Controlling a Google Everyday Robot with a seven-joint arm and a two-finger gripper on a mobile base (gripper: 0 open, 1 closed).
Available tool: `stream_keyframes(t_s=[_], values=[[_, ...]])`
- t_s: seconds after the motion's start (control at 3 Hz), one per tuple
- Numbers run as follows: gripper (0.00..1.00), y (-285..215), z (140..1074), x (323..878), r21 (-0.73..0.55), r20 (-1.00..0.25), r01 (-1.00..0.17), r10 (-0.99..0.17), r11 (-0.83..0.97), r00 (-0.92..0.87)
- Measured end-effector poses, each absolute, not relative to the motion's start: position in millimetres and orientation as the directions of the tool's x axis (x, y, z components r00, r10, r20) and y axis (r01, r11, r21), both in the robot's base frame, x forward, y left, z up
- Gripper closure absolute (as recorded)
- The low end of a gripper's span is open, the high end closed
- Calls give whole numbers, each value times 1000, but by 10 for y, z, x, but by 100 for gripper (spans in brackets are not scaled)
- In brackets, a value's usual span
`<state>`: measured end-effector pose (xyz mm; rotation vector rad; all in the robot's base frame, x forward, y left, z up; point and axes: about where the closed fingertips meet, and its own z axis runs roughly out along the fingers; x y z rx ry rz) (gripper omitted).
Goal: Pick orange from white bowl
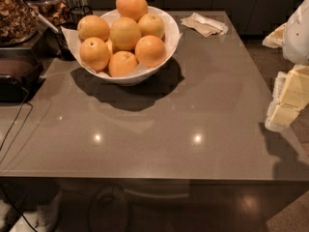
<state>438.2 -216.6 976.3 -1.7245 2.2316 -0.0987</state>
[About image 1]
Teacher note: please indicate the top orange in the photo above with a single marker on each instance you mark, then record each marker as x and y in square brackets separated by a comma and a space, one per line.
[134, 9]

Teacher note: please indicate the white ceramic bowl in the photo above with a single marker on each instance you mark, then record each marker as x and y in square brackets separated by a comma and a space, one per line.
[136, 77]

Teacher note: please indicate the small hidden orange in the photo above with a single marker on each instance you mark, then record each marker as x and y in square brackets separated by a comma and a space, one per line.
[110, 46]

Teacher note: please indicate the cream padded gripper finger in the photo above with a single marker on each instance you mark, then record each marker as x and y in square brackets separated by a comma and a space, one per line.
[290, 96]

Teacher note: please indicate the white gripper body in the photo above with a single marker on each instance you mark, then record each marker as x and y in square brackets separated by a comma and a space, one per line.
[297, 38]

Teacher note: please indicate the folded paper napkin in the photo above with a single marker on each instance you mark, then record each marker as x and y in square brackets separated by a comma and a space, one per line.
[204, 25]

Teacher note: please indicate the black appliance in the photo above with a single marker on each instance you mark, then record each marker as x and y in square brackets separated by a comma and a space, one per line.
[20, 74]

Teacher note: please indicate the left rear orange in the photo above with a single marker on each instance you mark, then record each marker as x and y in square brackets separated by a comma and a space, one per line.
[93, 26]

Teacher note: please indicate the black wire cup holder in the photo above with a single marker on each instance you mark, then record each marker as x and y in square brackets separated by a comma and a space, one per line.
[76, 13]

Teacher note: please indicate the front center orange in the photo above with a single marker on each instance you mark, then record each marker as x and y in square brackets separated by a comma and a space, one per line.
[122, 63]

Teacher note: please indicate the glass jar of nuts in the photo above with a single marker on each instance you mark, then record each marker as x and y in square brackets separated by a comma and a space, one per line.
[17, 22]

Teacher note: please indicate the right rear orange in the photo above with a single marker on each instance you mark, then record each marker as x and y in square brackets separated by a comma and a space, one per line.
[152, 24]

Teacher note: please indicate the front left orange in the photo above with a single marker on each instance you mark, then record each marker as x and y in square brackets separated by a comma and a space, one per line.
[94, 54]

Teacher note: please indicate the front right orange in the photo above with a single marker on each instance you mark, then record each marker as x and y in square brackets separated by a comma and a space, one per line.
[150, 51]

